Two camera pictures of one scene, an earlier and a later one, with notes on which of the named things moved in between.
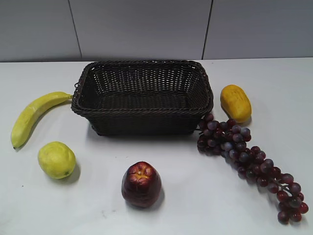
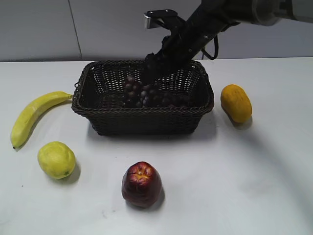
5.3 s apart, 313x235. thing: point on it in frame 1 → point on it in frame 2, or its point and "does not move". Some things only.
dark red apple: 141,184 does not move
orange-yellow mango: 235,103 does not move
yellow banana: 29,111 does not move
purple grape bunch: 230,140 → 135,94
